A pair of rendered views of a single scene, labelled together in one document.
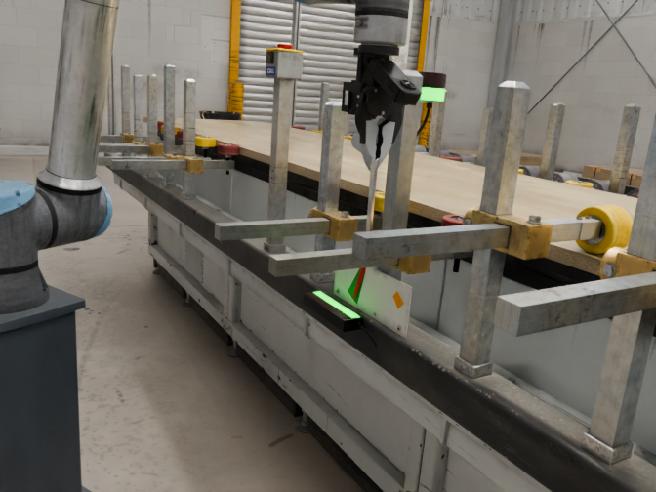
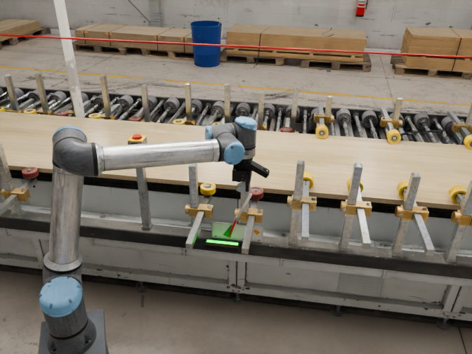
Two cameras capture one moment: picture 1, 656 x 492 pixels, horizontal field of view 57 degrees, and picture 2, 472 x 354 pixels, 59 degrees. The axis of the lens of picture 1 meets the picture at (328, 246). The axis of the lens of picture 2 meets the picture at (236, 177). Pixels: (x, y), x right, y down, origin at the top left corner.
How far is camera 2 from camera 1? 1.52 m
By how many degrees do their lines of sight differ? 48
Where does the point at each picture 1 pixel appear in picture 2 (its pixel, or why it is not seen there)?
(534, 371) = (287, 227)
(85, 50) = (79, 196)
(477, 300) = (296, 224)
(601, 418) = (344, 241)
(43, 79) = not seen: outside the picture
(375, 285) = (241, 230)
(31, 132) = not seen: outside the picture
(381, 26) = (253, 152)
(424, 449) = (238, 267)
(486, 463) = (300, 265)
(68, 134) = (74, 240)
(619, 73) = not seen: outside the picture
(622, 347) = (348, 225)
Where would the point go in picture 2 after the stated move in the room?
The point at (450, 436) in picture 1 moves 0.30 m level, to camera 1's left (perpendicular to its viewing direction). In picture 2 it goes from (283, 263) to (247, 295)
